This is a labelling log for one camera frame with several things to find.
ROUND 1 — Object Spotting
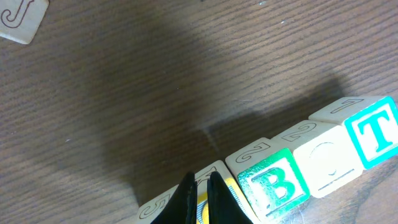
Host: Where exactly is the green J block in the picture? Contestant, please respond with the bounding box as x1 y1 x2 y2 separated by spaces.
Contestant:
1 0 49 45

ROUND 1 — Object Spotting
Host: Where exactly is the green B block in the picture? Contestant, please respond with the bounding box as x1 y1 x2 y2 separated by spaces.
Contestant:
225 138 310 222

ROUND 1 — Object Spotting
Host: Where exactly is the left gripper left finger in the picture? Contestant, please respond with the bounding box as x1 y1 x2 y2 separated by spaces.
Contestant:
151 172 197 224

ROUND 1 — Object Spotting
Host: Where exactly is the blue T block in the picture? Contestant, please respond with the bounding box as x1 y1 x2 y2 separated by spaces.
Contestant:
308 96 397 170

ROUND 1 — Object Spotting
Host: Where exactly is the yellow O block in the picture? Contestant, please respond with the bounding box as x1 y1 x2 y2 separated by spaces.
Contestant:
272 120 364 198
195 160 261 224

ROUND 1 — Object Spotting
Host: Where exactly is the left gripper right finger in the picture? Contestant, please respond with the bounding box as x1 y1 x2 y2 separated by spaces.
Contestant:
207 172 252 224

